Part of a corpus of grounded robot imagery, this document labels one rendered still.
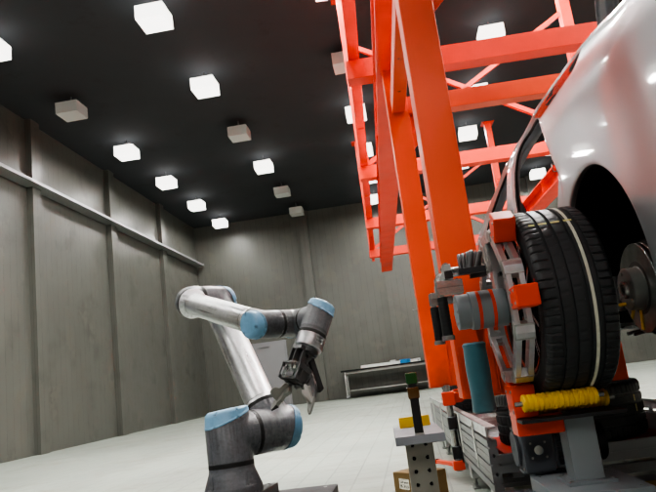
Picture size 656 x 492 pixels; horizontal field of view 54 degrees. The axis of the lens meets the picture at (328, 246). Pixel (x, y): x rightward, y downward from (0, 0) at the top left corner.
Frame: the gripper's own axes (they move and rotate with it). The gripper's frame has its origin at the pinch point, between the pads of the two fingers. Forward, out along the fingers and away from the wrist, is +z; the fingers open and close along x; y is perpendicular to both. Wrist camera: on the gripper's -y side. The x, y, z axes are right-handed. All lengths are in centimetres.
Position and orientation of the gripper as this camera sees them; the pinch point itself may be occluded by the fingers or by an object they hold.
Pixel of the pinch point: (291, 414)
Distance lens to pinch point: 198.9
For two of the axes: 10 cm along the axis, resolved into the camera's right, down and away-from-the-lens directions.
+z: -2.8, 8.3, -4.8
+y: -5.4, -5.5, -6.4
